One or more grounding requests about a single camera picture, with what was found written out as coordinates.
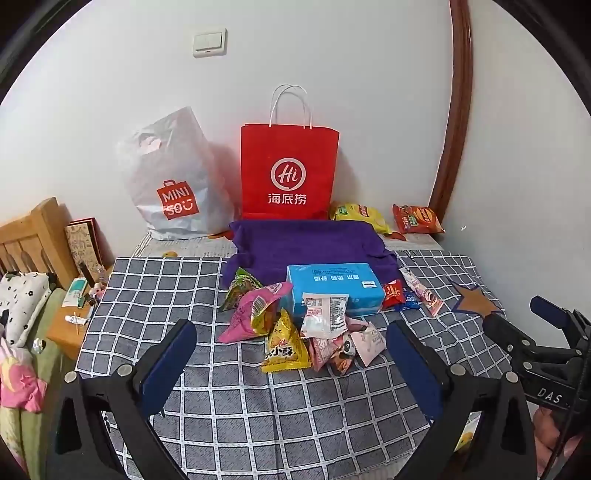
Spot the red paper bag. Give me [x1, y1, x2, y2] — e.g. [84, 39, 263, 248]
[240, 84, 341, 221]

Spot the green bed sheet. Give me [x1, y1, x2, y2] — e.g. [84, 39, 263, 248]
[0, 286, 70, 467]

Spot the light pink snack packet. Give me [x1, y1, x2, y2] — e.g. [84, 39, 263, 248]
[346, 318, 387, 367]

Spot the person's right hand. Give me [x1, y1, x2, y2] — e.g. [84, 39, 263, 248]
[533, 408, 578, 462]

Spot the green white tube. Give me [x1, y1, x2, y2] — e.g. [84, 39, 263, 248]
[62, 277, 88, 308]

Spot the pink star cloth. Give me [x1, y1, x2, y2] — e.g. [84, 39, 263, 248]
[0, 344, 47, 414]

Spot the white plastic bag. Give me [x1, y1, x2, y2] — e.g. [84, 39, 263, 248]
[115, 106, 236, 241]

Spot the white snack packet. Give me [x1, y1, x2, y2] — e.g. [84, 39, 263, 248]
[300, 293, 350, 340]

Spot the blue tissue pack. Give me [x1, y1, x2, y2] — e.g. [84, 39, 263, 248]
[281, 263, 386, 321]

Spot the patterned hardcover book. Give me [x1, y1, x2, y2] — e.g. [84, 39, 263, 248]
[65, 218, 109, 278]

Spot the red candy packet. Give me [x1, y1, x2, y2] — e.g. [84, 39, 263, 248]
[381, 279, 407, 311]

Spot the white dotted pillow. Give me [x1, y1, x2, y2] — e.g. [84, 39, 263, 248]
[0, 271, 56, 349]

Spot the white light switch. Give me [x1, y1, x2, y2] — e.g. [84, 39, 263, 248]
[192, 28, 228, 58]

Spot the purple cloth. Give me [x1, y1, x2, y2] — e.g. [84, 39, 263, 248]
[221, 219, 402, 289]

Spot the black cable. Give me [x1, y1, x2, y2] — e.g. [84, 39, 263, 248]
[551, 406, 580, 464]

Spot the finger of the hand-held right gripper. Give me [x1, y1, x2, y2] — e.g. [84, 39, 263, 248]
[483, 313, 539, 365]
[529, 295, 591, 344]

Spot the green snack packet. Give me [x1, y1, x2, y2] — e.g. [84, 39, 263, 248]
[219, 268, 252, 312]

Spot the long pink snack stick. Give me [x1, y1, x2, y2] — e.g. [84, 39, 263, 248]
[398, 267, 445, 317]

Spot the wooden nightstand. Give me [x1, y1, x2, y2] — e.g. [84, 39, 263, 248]
[46, 265, 114, 361]

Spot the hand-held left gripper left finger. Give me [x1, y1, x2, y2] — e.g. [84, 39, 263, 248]
[46, 318, 198, 480]

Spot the grey checked blanket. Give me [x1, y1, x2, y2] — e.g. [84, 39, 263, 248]
[74, 249, 509, 480]

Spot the yellow snack packet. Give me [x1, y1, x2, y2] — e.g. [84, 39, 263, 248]
[261, 308, 311, 374]

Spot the pink panda snack packet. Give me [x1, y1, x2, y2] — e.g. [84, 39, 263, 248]
[308, 335, 358, 377]

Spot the yellow chips bag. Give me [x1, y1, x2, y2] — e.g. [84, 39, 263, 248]
[329, 202, 393, 234]

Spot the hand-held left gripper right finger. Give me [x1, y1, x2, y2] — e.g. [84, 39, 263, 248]
[385, 319, 539, 480]

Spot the magenta snack packet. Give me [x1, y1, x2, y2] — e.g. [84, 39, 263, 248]
[217, 281, 294, 343]

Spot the orange chips bag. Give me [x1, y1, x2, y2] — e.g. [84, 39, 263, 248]
[392, 204, 446, 235]

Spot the brown wooden door frame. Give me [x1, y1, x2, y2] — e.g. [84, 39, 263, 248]
[431, 0, 474, 236]

